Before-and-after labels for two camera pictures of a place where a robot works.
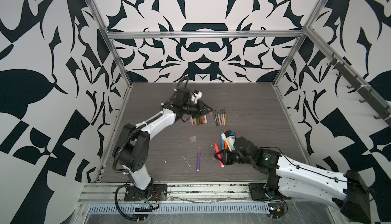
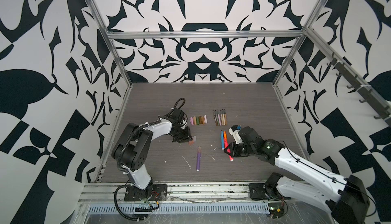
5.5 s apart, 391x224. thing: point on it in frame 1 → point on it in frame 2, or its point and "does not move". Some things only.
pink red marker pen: [217, 149] → [225, 144]
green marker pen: [217, 117] does not move
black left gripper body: [195, 109] → [182, 135]
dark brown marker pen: [215, 118] does not move
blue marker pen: [222, 141] does not move
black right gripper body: [235, 157] → [242, 149]
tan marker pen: [223, 117] does not move
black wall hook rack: [384, 111] does not move
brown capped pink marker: [220, 122] does not move
